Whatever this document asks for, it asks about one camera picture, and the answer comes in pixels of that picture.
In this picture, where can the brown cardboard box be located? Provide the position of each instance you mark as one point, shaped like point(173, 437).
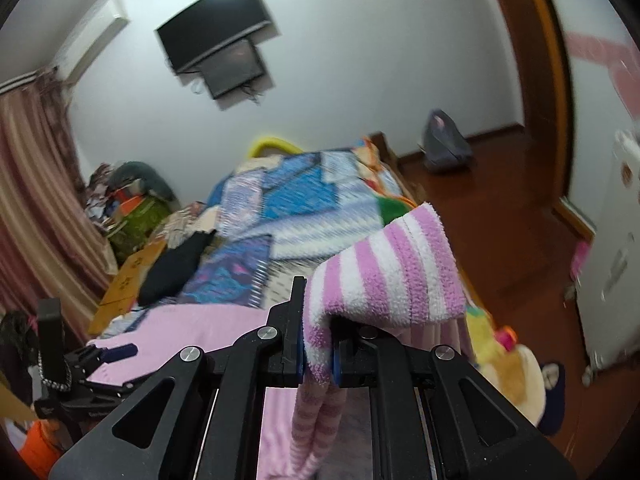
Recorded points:
point(122, 294)

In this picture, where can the small black wall monitor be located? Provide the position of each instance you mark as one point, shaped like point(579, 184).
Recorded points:
point(232, 68)

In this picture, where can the blue patchwork bedspread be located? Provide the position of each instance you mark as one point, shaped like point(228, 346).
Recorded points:
point(278, 216)

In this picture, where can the black wall television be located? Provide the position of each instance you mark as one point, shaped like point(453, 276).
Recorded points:
point(207, 26)

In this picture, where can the yellow pillow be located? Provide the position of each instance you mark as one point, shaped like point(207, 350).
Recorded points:
point(272, 144)

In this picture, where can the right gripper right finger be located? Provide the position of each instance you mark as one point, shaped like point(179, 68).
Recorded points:
point(434, 416)

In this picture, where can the pink white striped pants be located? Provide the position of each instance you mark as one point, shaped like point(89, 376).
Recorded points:
point(402, 277)

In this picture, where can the black folded garment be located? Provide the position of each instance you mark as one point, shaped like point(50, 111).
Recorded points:
point(173, 269)

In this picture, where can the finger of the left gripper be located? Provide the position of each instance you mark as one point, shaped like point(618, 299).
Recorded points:
point(119, 353)

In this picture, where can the green basket of clutter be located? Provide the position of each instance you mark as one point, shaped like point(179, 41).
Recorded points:
point(126, 217)

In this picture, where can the grey plush toy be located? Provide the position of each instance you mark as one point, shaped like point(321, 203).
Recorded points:
point(152, 182)

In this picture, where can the dark backpack on floor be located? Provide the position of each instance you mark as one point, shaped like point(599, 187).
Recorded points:
point(443, 146)

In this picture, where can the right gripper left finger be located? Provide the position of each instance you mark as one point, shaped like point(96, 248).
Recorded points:
point(200, 415)

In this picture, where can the striped brown curtain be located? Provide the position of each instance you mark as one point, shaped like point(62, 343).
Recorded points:
point(49, 246)

